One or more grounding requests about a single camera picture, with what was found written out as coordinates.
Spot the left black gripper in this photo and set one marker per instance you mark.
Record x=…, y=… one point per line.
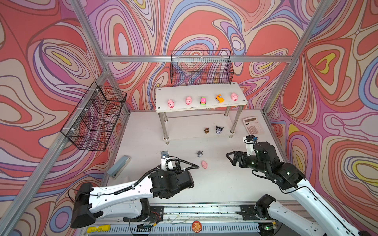
x=179, y=172

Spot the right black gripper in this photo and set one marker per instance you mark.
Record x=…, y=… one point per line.
x=243, y=155

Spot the pink pig toy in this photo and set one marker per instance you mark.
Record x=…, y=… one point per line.
x=234, y=97
x=189, y=100
x=171, y=104
x=204, y=164

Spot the dark purple figure toy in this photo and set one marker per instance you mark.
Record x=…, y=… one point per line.
x=218, y=129

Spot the orange toy car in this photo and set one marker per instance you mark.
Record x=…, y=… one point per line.
x=219, y=98

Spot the pink pig toy front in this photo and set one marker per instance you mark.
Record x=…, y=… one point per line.
x=171, y=104

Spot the pink green toy car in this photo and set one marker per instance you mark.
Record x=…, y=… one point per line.
x=203, y=101

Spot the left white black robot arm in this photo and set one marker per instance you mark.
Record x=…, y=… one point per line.
x=130, y=201

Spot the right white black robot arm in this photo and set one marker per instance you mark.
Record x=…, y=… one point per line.
x=291, y=181

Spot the pink white calculator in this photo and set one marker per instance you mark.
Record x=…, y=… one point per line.
x=253, y=126

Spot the grey stapler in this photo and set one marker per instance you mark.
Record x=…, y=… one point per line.
x=119, y=166

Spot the red round sticker badge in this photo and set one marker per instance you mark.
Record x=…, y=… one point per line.
x=196, y=227

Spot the white shelf table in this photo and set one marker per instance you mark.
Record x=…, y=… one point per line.
x=199, y=111

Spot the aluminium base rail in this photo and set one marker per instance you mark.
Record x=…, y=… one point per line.
x=217, y=220

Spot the left black wire basket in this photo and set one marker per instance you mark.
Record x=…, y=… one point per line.
x=97, y=114

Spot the black wire basket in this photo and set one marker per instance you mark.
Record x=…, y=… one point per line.
x=198, y=67
x=97, y=114

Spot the back black wire basket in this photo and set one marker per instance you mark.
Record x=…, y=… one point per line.
x=198, y=67

